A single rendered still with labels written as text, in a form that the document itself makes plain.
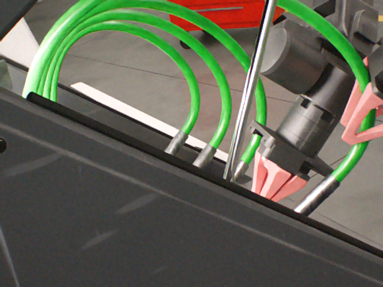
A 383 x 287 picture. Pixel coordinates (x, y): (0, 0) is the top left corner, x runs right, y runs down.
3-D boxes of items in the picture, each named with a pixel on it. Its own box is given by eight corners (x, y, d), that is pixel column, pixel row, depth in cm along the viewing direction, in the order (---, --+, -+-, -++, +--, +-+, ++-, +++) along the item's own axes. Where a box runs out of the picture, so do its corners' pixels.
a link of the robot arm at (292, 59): (381, 17, 94) (330, 41, 101) (310, -32, 89) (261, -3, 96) (368, 104, 89) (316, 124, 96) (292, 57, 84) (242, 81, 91)
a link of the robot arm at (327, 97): (376, 81, 92) (352, 67, 97) (334, 54, 88) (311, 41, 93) (343, 131, 93) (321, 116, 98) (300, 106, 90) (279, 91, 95)
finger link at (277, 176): (225, 195, 98) (266, 131, 97) (269, 217, 101) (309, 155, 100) (244, 219, 92) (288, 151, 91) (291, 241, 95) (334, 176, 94)
